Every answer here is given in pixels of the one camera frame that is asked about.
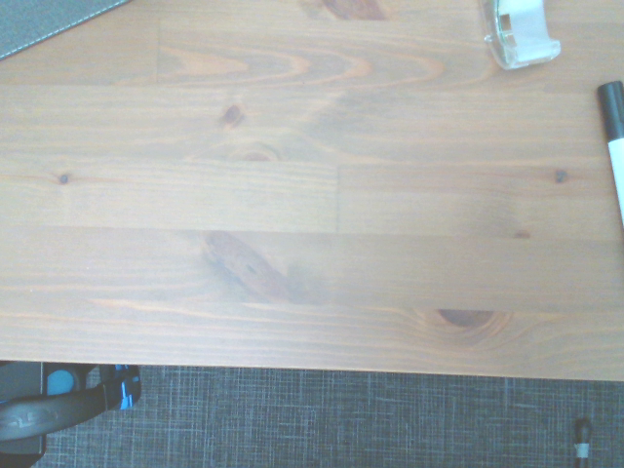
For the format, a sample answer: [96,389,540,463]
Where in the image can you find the short black cable piece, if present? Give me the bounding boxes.
[572,416,592,460]

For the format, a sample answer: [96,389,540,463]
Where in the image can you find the grey felt desk organizer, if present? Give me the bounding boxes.
[0,0,129,61]

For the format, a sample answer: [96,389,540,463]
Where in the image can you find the black and blue headphones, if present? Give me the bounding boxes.
[0,363,142,443]

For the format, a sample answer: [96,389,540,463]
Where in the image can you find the black and white marker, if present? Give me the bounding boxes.
[597,80,624,230]

